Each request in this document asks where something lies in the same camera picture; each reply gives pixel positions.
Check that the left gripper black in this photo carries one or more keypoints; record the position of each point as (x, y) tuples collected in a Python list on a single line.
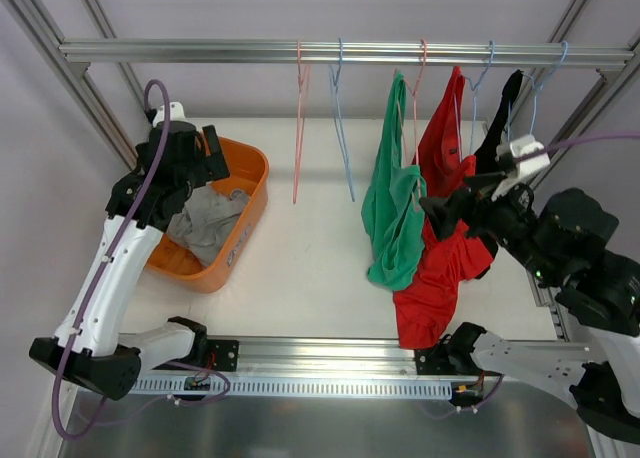
[(211, 154)]

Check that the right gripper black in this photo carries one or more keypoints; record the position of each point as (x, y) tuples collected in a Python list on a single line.
[(470, 213)]

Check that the grey tank top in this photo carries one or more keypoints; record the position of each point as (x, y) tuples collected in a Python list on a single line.
[(206, 222)]

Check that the green tank top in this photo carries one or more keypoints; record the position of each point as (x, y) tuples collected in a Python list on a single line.
[(391, 216)]

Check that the red tank top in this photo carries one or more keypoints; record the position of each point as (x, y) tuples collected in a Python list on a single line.
[(426, 307)]

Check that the blue hanger of red top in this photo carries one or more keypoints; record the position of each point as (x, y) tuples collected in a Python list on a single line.
[(475, 87)]

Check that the blue hanger of grey top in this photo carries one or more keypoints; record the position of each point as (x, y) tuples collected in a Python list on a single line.
[(334, 74)]

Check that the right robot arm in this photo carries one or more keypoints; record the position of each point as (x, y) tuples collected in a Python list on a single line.
[(563, 247)]

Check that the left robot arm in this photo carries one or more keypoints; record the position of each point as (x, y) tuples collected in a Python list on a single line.
[(87, 349)]

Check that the black tank top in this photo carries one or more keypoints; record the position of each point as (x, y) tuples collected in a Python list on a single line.
[(486, 161)]

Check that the blue hanger of black top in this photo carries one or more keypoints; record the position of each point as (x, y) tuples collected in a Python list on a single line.
[(537, 85)]

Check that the orange plastic tub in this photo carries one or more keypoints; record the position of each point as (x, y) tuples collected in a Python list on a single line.
[(249, 169)]

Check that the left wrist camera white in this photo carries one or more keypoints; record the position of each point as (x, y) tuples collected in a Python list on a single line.
[(175, 112)]

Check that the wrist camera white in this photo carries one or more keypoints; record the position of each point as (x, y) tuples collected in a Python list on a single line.
[(175, 112), (517, 160)]

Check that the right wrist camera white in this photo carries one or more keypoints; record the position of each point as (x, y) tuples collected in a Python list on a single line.
[(517, 160)]

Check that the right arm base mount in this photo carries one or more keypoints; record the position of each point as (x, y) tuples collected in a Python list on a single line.
[(466, 397)]

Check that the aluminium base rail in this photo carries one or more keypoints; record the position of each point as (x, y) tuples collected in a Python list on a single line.
[(281, 357)]

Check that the slotted white cable duct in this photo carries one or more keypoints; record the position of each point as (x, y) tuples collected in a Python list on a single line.
[(294, 387)]

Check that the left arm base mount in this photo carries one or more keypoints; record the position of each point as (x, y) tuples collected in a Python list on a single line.
[(222, 354)]

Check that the aluminium hanging rail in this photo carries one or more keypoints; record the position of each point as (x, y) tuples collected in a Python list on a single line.
[(417, 52)]

